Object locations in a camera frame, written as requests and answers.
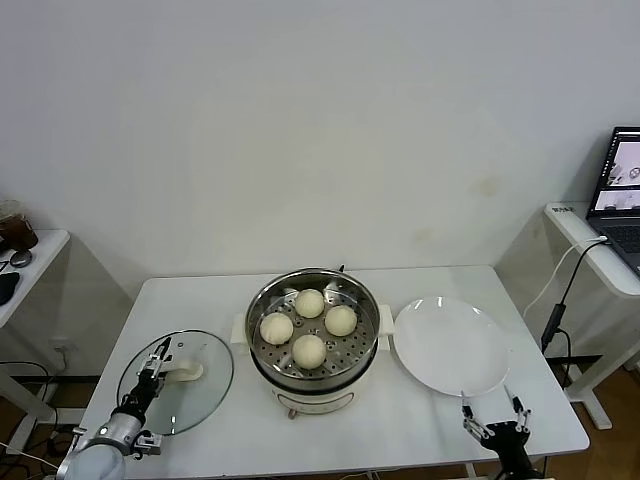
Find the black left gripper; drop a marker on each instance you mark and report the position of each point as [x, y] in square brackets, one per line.
[145, 390]

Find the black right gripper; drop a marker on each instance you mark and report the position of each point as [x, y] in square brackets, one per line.
[507, 436]

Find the white steamed baozi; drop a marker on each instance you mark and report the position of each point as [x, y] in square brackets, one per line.
[276, 328]
[309, 351]
[340, 320]
[309, 303]

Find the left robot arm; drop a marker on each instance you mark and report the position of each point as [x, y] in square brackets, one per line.
[117, 430]

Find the perforated steel steamer basket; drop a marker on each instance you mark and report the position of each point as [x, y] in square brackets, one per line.
[360, 300]

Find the white round plate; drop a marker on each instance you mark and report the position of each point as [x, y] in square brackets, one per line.
[450, 345]

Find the cream electric cooking pot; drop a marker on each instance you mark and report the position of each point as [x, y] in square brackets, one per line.
[310, 404]

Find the white side table with cup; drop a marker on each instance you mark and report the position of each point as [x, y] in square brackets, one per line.
[45, 250]

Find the round silver disc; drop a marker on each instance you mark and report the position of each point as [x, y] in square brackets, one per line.
[21, 258]

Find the white side table with label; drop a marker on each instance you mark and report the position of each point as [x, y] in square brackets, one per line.
[575, 235]

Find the small printed table label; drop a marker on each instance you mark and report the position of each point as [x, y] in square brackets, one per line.
[563, 209]

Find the grey open laptop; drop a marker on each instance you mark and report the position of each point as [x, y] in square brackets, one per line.
[620, 225]

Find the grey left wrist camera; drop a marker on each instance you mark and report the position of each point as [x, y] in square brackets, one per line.
[147, 443]

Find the white wall socket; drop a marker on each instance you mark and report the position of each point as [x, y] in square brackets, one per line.
[62, 344]

